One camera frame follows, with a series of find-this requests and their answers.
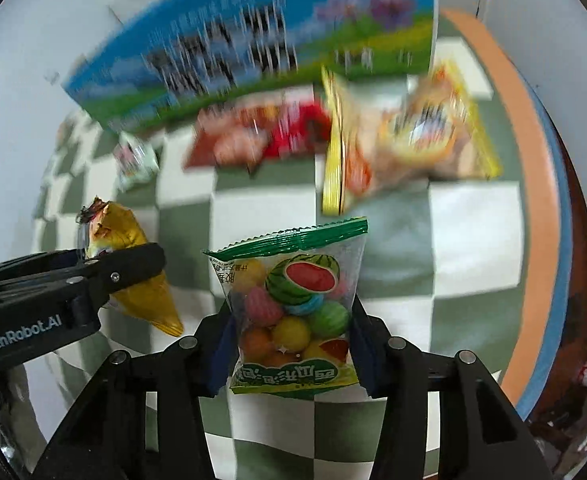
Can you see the small green white snack packet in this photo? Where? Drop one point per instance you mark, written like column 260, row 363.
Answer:
column 136, row 162

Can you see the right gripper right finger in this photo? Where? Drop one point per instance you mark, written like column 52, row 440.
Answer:
column 481, row 434

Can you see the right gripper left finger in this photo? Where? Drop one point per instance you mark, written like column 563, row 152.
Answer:
column 140, row 418

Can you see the yellow rice cracker bag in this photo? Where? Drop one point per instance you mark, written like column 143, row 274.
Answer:
column 437, row 132

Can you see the watermelon candy bag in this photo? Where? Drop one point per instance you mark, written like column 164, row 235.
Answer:
column 292, row 294

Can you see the cardboard box with blue print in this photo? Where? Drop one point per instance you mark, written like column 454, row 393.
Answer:
column 178, row 56

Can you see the gold foil snack packet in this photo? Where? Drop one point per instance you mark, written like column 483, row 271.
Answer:
column 110, row 233

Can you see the red brown snack packet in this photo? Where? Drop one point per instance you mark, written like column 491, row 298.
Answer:
column 247, row 134

